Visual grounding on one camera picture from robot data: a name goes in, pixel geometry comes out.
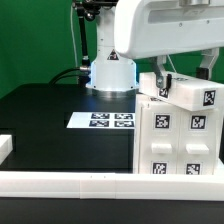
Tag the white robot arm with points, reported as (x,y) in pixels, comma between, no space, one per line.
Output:
(111,72)

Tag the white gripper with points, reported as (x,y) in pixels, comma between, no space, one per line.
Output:
(148,28)

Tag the white base tag plate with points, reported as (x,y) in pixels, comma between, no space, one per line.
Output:
(101,120)

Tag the white cabinet top block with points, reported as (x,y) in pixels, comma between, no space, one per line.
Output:
(187,92)

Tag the black camera stand pole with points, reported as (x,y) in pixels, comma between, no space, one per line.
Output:
(87,10)

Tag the white cabinet door panel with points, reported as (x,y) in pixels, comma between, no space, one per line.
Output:
(199,142)

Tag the white block at left edge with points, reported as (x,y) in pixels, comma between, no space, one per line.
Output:
(6,147)

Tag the white cabinet body box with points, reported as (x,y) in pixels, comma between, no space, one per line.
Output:
(142,100)

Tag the white U-shaped obstacle fence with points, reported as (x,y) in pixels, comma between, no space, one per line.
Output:
(113,185)

